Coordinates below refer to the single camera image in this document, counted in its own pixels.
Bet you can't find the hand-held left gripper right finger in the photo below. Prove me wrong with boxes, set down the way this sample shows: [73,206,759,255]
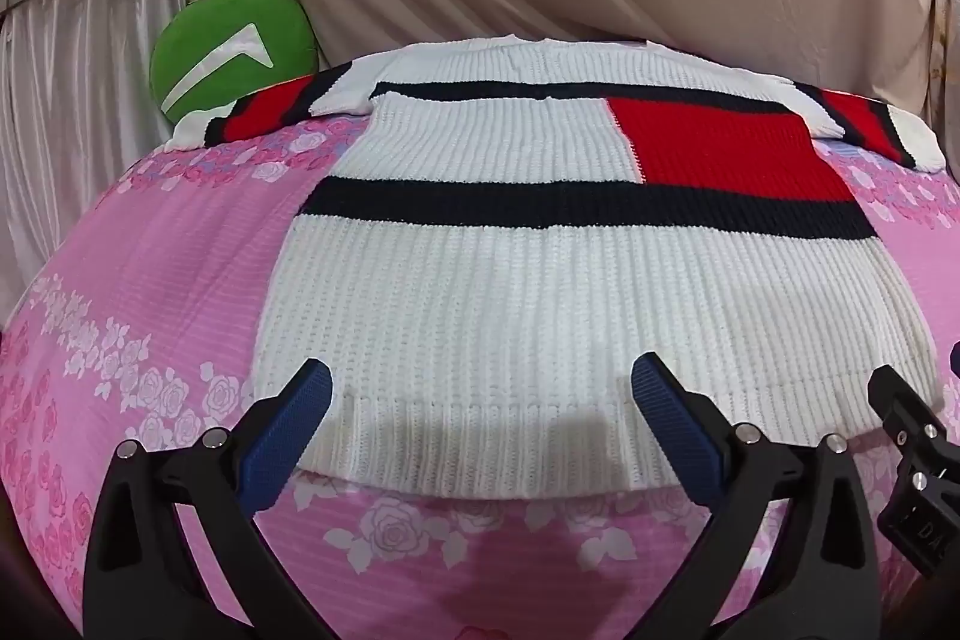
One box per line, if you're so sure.
[630,352,881,640]

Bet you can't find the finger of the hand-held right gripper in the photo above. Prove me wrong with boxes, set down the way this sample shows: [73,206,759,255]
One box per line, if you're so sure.
[867,365,960,572]

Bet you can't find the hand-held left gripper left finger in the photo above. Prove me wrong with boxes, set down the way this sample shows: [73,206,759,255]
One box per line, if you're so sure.
[82,358,334,640]

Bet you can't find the white red black knit sweater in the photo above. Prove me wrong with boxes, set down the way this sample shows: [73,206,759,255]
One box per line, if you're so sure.
[163,33,947,501]

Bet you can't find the pink floral bed sheet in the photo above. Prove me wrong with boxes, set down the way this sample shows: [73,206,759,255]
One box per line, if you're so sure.
[0,112,960,640]

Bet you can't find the green round cushion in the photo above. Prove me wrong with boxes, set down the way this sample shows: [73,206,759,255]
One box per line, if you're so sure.
[150,0,321,125]

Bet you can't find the white satin curtain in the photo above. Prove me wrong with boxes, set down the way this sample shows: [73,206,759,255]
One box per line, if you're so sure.
[0,0,202,327]

